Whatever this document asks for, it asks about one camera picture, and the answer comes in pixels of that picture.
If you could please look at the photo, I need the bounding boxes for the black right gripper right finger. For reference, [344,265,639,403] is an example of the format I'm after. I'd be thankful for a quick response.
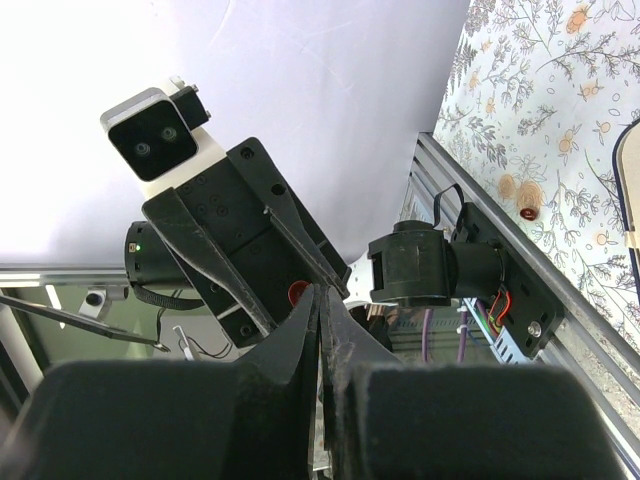
[319,288,624,479]

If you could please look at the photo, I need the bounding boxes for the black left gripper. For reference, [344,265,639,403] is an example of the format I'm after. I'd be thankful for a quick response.
[142,137,351,336]

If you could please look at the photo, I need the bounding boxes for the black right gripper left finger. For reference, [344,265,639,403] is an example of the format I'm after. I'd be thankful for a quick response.
[1,286,320,479]

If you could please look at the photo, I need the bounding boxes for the red stone pendant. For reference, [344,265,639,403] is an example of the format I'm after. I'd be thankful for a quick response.
[288,280,310,306]

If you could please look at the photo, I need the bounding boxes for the cream and navy jewelry box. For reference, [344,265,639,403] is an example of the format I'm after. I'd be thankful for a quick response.
[611,120,639,287]

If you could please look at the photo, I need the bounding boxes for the red bead on table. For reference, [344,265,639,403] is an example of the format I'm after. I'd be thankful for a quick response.
[519,207,539,221]

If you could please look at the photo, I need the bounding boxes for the floral table mat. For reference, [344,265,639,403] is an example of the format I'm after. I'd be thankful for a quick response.
[434,1,639,346]

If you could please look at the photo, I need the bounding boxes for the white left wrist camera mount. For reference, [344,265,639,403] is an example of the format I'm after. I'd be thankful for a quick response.
[100,76,226,199]

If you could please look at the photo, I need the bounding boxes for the aluminium rail frame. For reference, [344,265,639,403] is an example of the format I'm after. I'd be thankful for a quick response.
[408,133,639,478]

